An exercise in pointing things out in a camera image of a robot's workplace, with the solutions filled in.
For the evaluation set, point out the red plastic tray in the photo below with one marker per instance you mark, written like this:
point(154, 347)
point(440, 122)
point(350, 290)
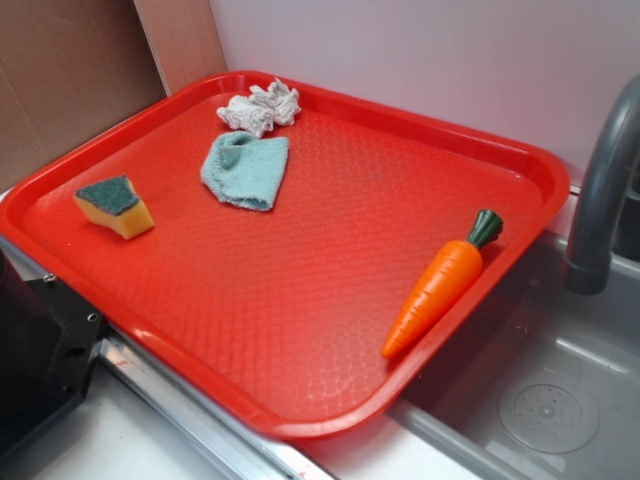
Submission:
point(280, 316)

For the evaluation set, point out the grey plastic sink basin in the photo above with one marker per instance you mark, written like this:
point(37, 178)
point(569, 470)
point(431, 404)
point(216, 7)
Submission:
point(539, 382)

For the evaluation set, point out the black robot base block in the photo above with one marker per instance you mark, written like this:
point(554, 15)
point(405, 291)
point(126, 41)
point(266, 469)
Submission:
point(50, 337)

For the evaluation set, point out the crumpled white cloth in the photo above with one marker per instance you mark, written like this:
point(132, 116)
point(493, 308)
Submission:
point(263, 109)

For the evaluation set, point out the orange plastic toy carrot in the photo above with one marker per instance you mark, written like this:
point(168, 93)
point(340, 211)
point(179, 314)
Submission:
point(451, 272)

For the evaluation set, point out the grey toy faucet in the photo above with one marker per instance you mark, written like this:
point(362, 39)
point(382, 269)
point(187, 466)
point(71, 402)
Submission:
point(606, 219)

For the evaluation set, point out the brown cardboard panel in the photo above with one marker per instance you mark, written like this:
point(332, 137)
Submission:
point(71, 70)

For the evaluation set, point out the green and yellow sponge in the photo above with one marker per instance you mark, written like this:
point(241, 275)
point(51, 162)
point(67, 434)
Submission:
point(114, 204)

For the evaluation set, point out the light blue towel cloth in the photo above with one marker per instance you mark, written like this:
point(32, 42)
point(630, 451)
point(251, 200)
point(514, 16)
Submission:
point(245, 171)

